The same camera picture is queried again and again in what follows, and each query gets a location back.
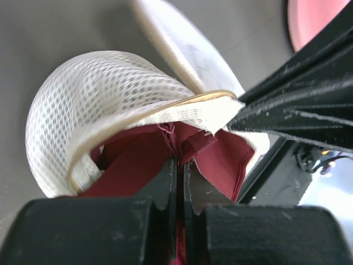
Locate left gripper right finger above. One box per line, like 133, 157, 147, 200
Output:
183, 163, 352, 264

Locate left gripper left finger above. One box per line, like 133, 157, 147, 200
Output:
1, 158, 177, 264

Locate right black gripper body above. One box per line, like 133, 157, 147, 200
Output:
228, 3, 352, 152

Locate dark red bra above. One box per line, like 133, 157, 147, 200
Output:
57, 121, 255, 265

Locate pink two-tier side table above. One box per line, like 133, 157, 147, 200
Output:
287, 0, 350, 52

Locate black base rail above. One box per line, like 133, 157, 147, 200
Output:
237, 137, 353, 208

